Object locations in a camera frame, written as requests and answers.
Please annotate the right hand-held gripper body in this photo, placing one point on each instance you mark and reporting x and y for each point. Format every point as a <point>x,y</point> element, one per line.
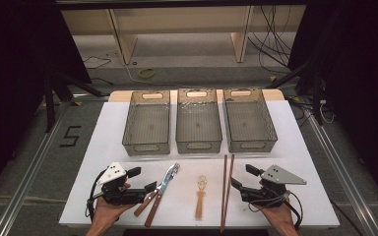
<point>269,195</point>

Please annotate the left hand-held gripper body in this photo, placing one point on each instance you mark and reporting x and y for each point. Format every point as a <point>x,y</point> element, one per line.
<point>121,196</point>

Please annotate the small amber spoon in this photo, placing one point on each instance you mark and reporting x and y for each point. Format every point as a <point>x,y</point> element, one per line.
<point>199,205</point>

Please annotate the smoky clear plastic bin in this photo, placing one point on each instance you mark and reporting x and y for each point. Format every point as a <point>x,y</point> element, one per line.
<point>198,126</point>
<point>147,126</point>
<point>249,123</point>

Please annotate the person's left hand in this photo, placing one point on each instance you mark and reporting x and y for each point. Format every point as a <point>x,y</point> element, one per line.
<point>106,213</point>

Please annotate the person's right hand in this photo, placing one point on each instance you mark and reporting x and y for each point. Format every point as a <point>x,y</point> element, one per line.
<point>280,216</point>

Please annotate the white table cover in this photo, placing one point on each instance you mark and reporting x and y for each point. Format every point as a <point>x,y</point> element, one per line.
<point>292,147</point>

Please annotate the black metal stand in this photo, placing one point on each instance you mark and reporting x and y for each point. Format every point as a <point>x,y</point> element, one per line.
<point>49,105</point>
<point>316,98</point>

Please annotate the yellow tape roll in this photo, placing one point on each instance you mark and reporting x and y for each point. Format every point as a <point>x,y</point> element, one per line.
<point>139,74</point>

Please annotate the light wooden desk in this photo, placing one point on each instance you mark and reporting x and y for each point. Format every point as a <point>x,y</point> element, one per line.
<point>126,42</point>

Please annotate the black curtain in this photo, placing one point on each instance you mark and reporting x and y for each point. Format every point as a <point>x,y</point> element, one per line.
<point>13,82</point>
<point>357,65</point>

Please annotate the aluminium floor rail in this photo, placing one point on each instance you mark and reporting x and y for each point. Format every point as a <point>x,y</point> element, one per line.
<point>341,177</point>
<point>29,173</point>

